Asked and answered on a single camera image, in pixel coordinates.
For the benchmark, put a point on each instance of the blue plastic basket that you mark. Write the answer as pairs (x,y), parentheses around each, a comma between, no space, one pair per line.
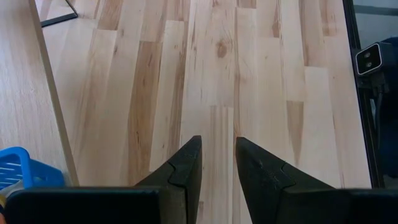
(18,168)

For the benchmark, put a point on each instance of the wide white rubber band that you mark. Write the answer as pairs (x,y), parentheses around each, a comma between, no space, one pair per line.
(11,188)

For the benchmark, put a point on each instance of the black aluminium rig frame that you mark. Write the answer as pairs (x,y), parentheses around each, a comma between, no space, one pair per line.
(360,109)

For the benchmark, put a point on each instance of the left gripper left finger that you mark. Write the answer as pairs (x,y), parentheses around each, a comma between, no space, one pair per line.
(177,199)

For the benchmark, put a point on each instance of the black depth camera silver face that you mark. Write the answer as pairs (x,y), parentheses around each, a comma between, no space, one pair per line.
(369,59)

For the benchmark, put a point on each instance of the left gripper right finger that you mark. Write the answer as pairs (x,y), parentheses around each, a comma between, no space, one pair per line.
(267,199)

